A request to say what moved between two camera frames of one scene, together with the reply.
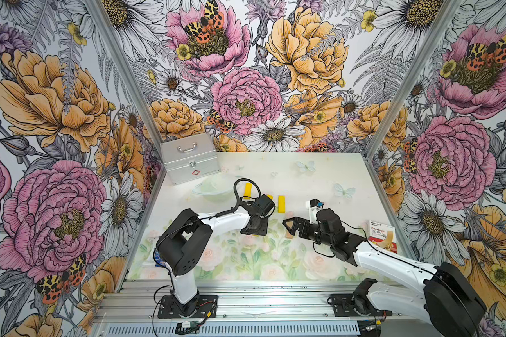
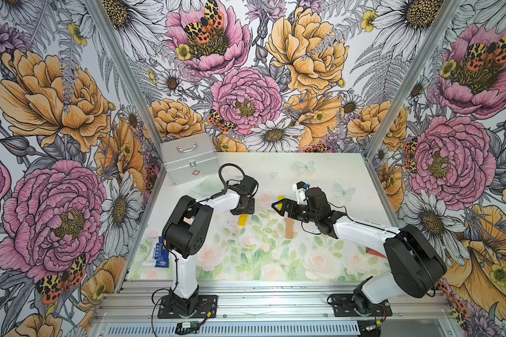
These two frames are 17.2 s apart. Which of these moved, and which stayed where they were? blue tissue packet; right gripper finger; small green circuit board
Moved: right gripper finger
Stayed: small green circuit board; blue tissue packet
